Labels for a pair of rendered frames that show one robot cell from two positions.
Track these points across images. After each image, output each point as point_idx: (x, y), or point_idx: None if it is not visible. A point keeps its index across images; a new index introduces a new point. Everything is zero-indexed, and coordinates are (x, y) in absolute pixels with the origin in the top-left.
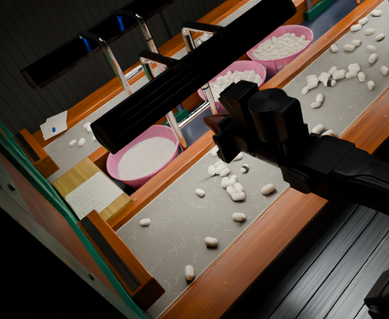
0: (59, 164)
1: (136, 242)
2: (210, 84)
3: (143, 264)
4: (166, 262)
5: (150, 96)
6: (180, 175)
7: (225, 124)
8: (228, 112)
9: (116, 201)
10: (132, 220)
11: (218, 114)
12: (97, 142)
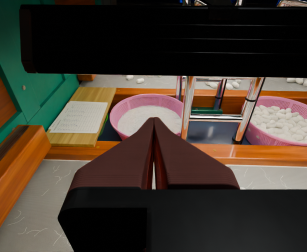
0: (103, 80)
1: (54, 186)
2: (260, 106)
3: (26, 217)
4: (37, 241)
5: (138, 27)
6: (153, 162)
7: (113, 228)
8: (184, 181)
9: (83, 135)
10: (78, 163)
11: (167, 142)
12: (137, 85)
